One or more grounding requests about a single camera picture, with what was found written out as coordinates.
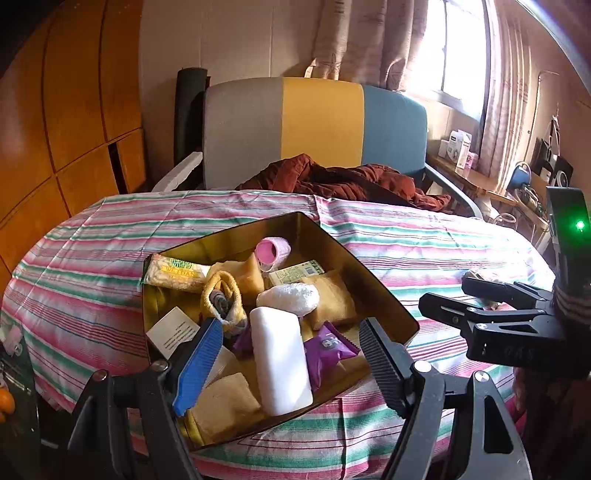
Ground yellow sponge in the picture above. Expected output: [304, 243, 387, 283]
[301, 270, 360, 331]
[190, 373, 264, 445]

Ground white cardboard box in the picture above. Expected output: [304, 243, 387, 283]
[145, 307, 238, 387]

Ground purple snack packet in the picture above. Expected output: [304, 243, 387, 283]
[231, 326, 253, 360]
[304, 322, 361, 391]

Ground green yellow snack bar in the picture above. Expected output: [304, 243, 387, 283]
[142, 253, 211, 293]

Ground gold metal tin box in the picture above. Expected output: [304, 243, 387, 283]
[162, 212, 419, 451]

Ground white foam block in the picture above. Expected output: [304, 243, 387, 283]
[249, 307, 314, 416]

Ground green white medicine box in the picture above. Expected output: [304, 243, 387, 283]
[269, 260, 325, 286]

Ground pink hair roller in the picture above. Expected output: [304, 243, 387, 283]
[254, 237, 291, 273]

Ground oranges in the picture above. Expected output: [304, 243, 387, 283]
[0, 387, 16, 423]

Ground wooden side table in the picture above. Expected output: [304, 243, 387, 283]
[427, 154, 517, 206]

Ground blue bag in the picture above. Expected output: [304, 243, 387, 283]
[507, 162, 532, 192]

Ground striped pink green tablecloth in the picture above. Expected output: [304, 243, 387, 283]
[1, 191, 554, 479]

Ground white boxes on table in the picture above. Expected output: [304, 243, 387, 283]
[438, 130, 478, 170]

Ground rust red jacket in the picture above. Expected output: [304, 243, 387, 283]
[238, 154, 451, 212]

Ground grey yellow blue armchair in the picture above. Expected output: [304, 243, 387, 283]
[153, 77, 482, 218]

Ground wooden wardrobe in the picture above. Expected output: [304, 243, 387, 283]
[1, 1, 148, 286]

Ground black rolled mat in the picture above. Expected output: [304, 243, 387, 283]
[173, 67, 211, 165]

